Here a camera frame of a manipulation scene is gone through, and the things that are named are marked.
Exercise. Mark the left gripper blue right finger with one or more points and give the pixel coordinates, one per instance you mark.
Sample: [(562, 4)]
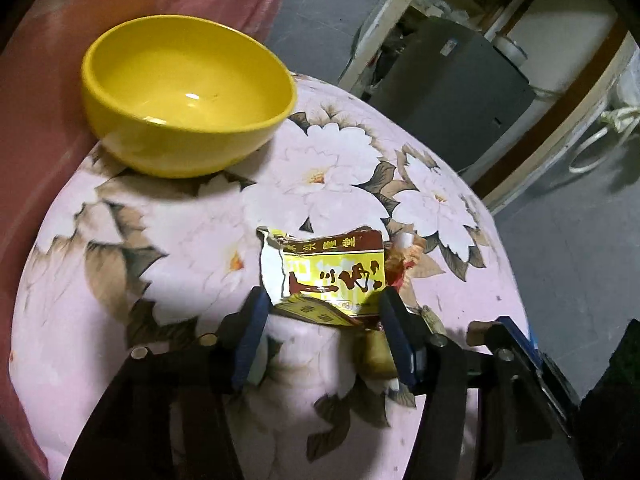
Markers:
[(434, 366)]

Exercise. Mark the red plaid cloth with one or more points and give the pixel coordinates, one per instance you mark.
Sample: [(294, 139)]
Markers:
[(43, 130)]

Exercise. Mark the yellow plastic bowl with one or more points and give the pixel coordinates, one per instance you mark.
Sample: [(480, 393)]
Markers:
[(176, 97)]

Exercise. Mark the metal pot on cabinet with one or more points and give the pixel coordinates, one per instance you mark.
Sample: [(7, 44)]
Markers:
[(510, 49)]

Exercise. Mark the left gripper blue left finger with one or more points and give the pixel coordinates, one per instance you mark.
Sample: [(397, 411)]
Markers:
[(162, 415)]

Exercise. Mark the pink floral quilted cloth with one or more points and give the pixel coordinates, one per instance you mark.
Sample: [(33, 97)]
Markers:
[(123, 259)]

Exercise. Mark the grey cabinet appliance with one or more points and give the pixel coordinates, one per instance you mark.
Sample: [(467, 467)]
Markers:
[(453, 91)]

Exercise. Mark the yellow snack wrapper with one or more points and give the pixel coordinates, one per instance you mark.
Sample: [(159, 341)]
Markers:
[(329, 280)]

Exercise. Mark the red wrapper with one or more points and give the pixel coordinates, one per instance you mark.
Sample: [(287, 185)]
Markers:
[(400, 264)]

